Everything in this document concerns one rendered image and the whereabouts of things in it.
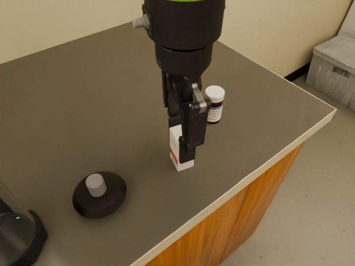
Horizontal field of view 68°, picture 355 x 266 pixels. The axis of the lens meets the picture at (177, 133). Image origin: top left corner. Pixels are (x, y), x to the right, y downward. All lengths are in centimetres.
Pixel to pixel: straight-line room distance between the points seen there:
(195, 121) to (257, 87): 39
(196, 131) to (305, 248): 127
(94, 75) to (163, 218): 46
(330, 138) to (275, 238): 87
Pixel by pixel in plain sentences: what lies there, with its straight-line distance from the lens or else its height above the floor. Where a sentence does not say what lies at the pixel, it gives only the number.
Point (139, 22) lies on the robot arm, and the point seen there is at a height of 124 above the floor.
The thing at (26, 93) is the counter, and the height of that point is 94.
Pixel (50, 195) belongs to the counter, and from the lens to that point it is 55.
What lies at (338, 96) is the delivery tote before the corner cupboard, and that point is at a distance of 239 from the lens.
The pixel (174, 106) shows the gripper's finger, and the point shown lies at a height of 107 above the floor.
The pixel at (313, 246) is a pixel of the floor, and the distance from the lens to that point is 160.
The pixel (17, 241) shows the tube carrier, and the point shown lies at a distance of 45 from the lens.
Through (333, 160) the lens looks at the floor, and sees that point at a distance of 197.
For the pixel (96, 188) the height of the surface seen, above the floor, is 100.
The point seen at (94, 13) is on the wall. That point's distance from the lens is 100.
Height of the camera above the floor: 137
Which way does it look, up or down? 48 degrees down
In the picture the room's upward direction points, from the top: straight up
